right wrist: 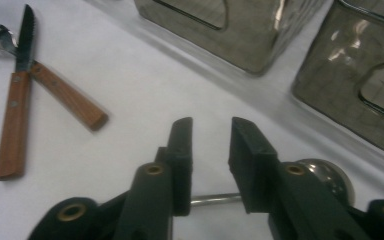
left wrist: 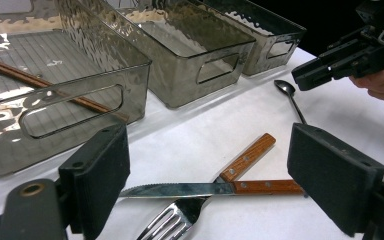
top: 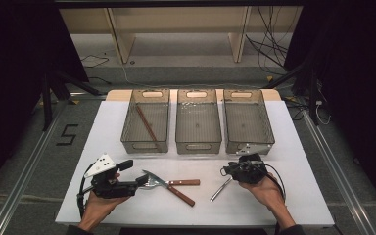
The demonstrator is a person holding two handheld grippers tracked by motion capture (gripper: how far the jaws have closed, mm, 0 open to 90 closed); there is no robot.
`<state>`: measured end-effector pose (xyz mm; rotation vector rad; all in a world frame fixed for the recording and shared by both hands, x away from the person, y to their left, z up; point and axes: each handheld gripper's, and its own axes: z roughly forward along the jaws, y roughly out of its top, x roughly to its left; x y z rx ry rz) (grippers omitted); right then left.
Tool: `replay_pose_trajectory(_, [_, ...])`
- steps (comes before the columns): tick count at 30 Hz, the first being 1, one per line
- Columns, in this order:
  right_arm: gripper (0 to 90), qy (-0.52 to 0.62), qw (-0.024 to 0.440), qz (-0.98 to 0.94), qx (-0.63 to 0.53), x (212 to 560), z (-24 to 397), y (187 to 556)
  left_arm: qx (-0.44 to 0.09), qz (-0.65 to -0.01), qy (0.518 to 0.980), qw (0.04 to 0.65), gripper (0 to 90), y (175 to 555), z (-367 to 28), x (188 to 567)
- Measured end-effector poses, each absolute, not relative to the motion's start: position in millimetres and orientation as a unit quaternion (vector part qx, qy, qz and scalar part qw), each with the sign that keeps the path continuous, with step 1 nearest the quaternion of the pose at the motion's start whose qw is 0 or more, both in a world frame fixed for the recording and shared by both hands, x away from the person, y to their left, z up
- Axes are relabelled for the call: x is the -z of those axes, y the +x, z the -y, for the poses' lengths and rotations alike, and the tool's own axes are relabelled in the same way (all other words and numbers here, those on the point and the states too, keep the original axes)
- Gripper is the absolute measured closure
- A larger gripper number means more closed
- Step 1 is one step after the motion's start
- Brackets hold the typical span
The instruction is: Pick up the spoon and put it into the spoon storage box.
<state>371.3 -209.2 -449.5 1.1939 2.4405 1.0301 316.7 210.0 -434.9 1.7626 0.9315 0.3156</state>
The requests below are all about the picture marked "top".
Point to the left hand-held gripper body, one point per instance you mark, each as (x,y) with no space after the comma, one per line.
(114,189)

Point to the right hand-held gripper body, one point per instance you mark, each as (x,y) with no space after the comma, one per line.
(249,169)

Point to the metal spoon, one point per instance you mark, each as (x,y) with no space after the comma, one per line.
(220,190)

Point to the translucent grey plastic bin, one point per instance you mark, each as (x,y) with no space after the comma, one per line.
(198,125)
(248,125)
(153,114)

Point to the person's left hand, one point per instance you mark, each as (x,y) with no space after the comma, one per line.
(99,209)

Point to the black metal stand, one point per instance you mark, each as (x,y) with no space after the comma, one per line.
(313,98)
(47,104)

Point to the black curtain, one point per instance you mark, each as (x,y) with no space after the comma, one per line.
(13,65)
(362,81)

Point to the beige wooden shelf unit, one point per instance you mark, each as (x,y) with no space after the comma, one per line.
(176,19)

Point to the aluminium floor rail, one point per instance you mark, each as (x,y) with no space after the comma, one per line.
(336,173)
(23,182)

